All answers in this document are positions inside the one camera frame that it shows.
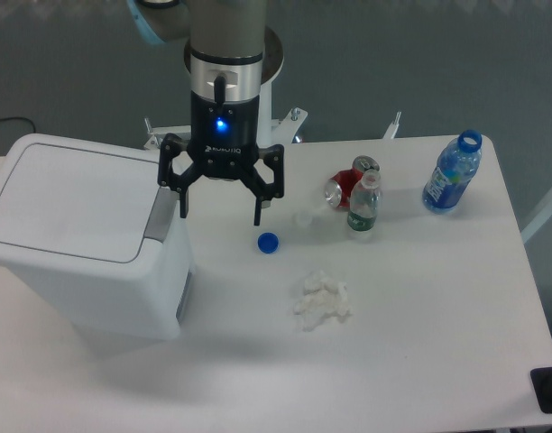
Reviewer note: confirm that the crushed red soda can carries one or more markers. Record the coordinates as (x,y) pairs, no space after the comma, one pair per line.
(338,189)

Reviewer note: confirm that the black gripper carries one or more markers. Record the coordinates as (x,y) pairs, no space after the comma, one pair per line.
(224,135)

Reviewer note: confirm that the black device at edge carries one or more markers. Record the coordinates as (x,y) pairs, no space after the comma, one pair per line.
(542,383)

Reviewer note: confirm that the crumpled white tissue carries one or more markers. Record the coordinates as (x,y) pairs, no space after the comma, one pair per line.
(323,297)

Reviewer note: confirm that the white bottle cap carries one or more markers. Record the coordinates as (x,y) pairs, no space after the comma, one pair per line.
(309,217)

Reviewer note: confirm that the white trash can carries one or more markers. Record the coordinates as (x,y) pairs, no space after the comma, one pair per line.
(88,228)

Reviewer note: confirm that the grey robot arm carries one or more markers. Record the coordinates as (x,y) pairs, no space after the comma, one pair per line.
(226,54)

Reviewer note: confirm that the blue plastic bottle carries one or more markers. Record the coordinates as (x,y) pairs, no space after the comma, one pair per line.
(455,168)

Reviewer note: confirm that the clear green-label bottle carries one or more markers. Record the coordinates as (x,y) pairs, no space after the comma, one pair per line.
(364,202)

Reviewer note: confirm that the blue bottle cap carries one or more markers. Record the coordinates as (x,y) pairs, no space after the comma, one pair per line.
(268,242)

